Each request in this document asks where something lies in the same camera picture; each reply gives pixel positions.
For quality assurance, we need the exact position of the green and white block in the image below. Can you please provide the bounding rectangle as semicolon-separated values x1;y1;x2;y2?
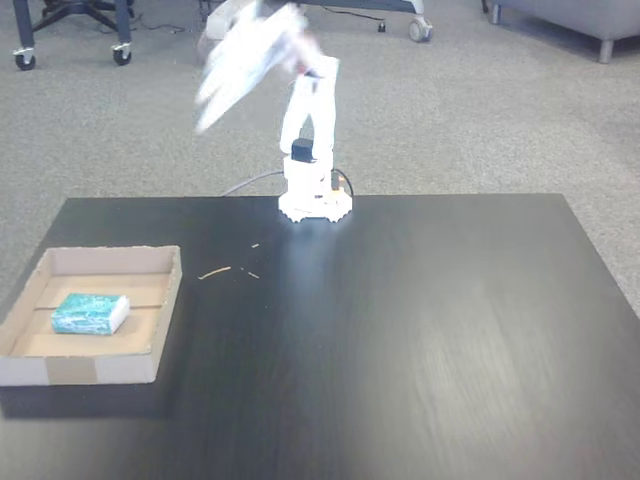
50;293;132;336

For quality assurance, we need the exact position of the shallow cardboard box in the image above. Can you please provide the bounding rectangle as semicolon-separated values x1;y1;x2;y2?
0;244;183;387

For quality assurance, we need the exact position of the black cart leg with caster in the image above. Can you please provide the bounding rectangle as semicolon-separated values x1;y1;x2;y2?
11;0;37;71
111;0;134;67

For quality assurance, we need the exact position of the black office chair base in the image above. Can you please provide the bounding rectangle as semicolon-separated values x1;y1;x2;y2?
33;0;136;32

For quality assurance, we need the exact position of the white wheeled chair base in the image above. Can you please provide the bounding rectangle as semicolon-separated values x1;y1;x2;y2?
205;0;434;46

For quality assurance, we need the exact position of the grey sofa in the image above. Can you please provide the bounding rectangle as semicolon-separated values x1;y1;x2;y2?
487;0;640;65

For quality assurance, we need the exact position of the thin black floor cable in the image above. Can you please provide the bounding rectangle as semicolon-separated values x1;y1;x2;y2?
130;13;184;36

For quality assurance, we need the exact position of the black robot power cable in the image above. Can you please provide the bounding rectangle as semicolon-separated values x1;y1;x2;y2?
221;169;287;197

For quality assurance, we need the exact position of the black floor cable with plug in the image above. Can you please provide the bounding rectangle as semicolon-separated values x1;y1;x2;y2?
319;3;389;34

